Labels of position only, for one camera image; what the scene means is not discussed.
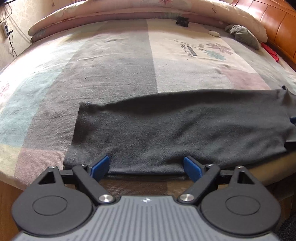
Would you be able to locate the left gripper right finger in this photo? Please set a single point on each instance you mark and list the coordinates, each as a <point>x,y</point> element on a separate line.
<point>204,177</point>

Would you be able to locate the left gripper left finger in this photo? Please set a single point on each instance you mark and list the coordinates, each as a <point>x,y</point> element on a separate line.
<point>87,180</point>

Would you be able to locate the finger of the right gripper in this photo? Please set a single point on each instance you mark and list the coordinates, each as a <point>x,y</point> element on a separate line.
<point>293,120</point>
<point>290,144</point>

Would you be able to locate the dark grey trousers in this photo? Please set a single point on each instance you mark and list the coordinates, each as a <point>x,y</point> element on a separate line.
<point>150,135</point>

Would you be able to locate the red folding fan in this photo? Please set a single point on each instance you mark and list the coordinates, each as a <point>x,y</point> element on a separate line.
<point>270,51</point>

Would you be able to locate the bundled grey white cloth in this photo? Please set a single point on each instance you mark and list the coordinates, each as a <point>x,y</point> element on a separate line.
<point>243,35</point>

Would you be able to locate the wooden orange headboard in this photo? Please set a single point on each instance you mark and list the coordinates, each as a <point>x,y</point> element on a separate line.
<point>278,18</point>

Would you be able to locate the striped pastel bed sheet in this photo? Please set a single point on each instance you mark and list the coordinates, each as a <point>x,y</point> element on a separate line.
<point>108,61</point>

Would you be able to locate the white earbuds case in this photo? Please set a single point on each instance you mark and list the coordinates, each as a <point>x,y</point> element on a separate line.
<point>213,33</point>

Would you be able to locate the folded floral pink quilt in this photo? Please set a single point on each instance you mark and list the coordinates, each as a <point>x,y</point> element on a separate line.
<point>86,12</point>

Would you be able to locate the black hair claw clip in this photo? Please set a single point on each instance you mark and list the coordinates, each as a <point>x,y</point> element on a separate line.
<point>182,21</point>

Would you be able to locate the white wall power strip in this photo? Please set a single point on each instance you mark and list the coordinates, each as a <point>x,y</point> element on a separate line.
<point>6,30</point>

